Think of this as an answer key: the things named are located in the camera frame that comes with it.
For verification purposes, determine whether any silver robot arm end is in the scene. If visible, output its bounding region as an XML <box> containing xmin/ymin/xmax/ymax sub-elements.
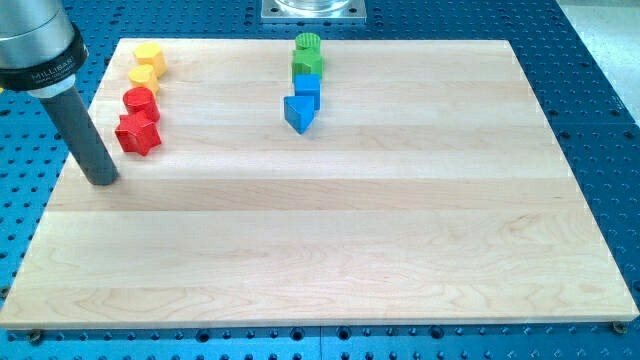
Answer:
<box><xmin>1</xmin><ymin>0</ymin><xmax>88</xmax><ymax>99</ymax></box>

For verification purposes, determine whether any blue triangle block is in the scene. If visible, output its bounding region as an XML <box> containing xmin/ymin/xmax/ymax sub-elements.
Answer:
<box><xmin>284</xmin><ymin>96</ymin><xmax>315</xmax><ymax>134</ymax></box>

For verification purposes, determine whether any blue cube block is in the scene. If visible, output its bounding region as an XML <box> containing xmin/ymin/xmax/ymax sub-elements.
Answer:
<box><xmin>293</xmin><ymin>74</ymin><xmax>321</xmax><ymax>110</ymax></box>

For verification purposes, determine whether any light wooden board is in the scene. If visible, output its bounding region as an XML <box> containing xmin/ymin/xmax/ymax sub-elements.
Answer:
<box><xmin>1</xmin><ymin>38</ymin><xmax>638</xmax><ymax>330</ymax></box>

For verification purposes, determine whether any green star block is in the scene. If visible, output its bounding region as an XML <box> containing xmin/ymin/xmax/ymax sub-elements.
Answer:
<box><xmin>291</xmin><ymin>49</ymin><xmax>324</xmax><ymax>79</ymax></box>

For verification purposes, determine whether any green cylinder block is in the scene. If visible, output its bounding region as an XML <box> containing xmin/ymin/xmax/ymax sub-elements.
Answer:
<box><xmin>294</xmin><ymin>32</ymin><xmax>321</xmax><ymax>53</ymax></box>

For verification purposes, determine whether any red star block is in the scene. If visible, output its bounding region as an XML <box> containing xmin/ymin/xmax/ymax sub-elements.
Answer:
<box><xmin>115</xmin><ymin>111</ymin><xmax>162</xmax><ymax>156</ymax></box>

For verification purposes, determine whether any red cylinder block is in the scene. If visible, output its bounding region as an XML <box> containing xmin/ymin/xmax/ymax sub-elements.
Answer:
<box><xmin>122</xmin><ymin>87</ymin><xmax>160</xmax><ymax>122</ymax></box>

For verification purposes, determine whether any yellow heart block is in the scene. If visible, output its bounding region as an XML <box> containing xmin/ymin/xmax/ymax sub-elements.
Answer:
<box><xmin>127</xmin><ymin>64</ymin><xmax>159</xmax><ymax>95</ymax></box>

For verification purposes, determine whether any yellow hexagon block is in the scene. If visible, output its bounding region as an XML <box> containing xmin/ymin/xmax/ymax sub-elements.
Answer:
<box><xmin>133</xmin><ymin>42</ymin><xmax>168</xmax><ymax>77</ymax></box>

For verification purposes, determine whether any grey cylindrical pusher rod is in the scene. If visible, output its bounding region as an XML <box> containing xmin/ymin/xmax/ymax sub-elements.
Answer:
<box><xmin>40</xmin><ymin>86</ymin><xmax>118</xmax><ymax>186</ymax></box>

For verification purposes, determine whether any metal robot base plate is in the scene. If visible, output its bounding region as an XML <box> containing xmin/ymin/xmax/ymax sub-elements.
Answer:
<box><xmin>260</xmin><ymin>0</ymin><xmax>367</xmax><ymax>24</ymax></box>

